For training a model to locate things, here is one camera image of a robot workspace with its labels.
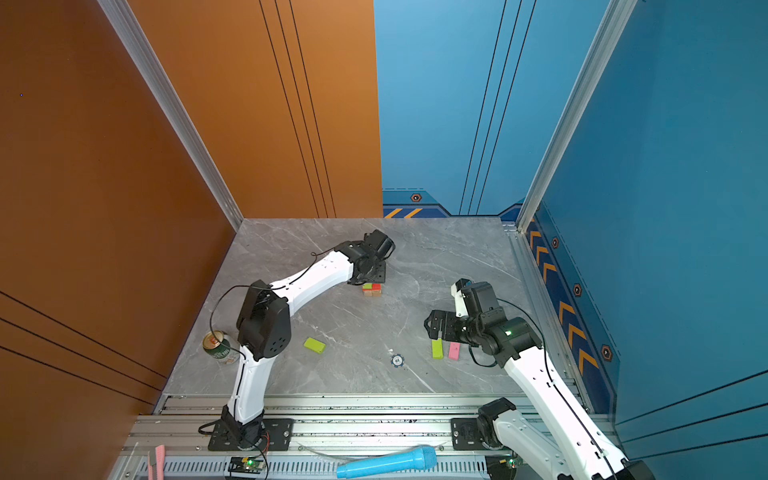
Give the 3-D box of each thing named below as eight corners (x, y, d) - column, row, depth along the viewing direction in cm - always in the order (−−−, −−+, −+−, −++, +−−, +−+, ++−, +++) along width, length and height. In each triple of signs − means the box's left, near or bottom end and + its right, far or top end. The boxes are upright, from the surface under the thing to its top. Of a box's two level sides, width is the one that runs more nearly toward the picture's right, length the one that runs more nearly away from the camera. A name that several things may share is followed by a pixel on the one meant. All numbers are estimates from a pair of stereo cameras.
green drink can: (218, 366, 87) (198, 351, 78) (225, 346, 90) (207, 330, 82) (238, 366, 87) (220, 351, 78) (244, 346, 90) (228, 330, 82)
